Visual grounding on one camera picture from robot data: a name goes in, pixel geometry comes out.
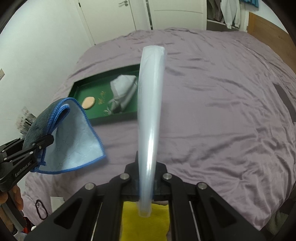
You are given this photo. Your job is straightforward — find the blue hanging garment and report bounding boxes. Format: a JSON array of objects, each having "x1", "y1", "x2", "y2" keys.
[{"x1": 241, "y1": 0, "x2": 259, "y2": 8}]

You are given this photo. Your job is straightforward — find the green shallow tray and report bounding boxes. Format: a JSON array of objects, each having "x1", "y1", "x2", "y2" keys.
[{"x1": 68, "y1": 64, "x2": 139, "y2": 126}]

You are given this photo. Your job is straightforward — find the yellow towel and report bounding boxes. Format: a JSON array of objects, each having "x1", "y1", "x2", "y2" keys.
[{"x1": 120, "y1": 201, "x2": 170, "y2": 240}]

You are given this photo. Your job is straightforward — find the white wardrobe doors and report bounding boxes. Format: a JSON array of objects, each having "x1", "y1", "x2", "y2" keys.
[{"x1": 75, "y1": 0, "x2": 207, "y2": 45}]

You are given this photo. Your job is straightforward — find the wall power socket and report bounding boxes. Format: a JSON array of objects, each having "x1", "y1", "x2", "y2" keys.
[{"x1": 0, "y1": 69, "x2": 5, "y2": 80}]

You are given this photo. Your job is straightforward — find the dark grey blue-edged cloth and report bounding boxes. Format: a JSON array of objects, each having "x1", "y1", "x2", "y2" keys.
[{"x1": 23, "y1": 97, "x2": 106, "y2": 174}]

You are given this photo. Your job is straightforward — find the wooden headboard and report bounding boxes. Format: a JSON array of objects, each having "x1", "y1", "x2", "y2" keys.
[{"x1": 247, "y1": 12, "x2": 295, "y2": 72}]

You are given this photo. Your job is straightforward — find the black hair tie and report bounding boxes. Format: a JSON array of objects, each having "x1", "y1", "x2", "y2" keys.
[{"x1": 35, "y1": 199, "x2": 49, "y2": 220}]

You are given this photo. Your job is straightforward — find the purple bed sheet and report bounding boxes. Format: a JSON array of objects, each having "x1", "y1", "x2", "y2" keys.
[{"x1": 53, "y1": 29, "x2": 295, "y2": 229}]

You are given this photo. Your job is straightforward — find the packaged black items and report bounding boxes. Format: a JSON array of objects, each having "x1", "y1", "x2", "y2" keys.
[{"x1": 16, "y1": 106, "x2": 37, "y2": 138}]

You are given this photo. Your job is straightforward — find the person's left hand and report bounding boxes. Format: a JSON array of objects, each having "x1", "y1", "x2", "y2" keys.
[{"x1": 0, "y1": 185, "x2": 23, "y2": 211}]

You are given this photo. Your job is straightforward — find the clear plastic zip bag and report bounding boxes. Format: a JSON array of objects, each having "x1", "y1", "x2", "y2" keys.
[{"x1": 137, "y1": 46, "x2": 166, "y2": 217}]

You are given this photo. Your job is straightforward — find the beige round powder puff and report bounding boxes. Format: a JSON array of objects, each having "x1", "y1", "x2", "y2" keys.
[{"x1": 81, "y1": 96, "x2": 95, "y2": 109}]

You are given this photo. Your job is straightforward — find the hanging light hoodie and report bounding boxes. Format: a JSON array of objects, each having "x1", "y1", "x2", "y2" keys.
[{"x1": 220, "y1": 0, "x2": 241, "y2": 29}]

